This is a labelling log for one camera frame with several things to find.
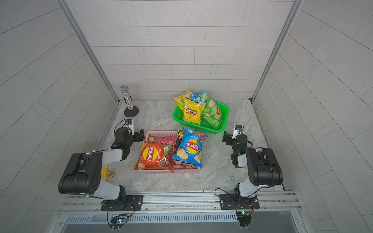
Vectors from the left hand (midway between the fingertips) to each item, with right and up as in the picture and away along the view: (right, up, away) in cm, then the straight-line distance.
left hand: (139, 127), depth 94 cm
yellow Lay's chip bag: (+35, +11, -1) cm, 37 cm away
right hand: (+61, -2, 0) cm, 61 cm away
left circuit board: (+2, -40, -29) cm, 49 cm away
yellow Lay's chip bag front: (+27, +18, +3) cm, 32 cm away
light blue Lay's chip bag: (+42, +20, +5) cm, 46 cm away
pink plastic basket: (+18, -21, -17) cm, 33 cm away
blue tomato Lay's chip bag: (+34, -9, -21) cm, 41 cm away
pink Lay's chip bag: (+21, -7, -10) cm, 24 cm away
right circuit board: (+60, -40, -26) cm, 77 cm away
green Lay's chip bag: (+48, +7, -1) cm, 48 cm away
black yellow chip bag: (+28, -4, -11) cm, 30 cm away
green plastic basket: (+25, +8, +5) cm, 27 cm away
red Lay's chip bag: (+16, -12, -22) cm, 30 cm away
